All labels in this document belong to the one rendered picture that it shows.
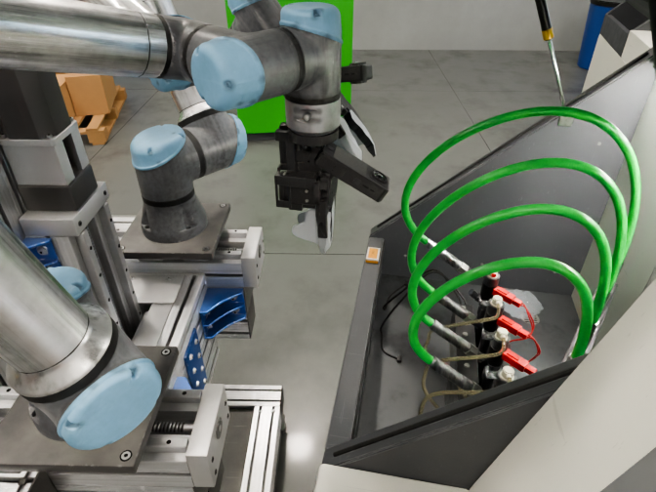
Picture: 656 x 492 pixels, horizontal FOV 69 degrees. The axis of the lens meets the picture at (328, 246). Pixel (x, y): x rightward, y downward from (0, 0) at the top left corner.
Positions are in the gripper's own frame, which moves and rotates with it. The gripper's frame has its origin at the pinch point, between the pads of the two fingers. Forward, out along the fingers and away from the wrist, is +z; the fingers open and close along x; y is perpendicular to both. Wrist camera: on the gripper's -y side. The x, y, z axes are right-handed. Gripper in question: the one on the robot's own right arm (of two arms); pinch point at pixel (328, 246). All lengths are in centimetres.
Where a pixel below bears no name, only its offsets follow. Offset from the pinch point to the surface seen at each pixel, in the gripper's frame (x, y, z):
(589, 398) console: 27.8, -32.0, -4.7
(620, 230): -3.4, -43.2, -6.1
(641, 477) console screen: 38, -32, -8
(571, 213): 4.6, -32.9, -12.7
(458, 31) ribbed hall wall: -671, -57, 97
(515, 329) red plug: -0.5, -32.3, 13.5
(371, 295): -19.6, -6.3, 26.4
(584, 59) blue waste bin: -603, -209, 110
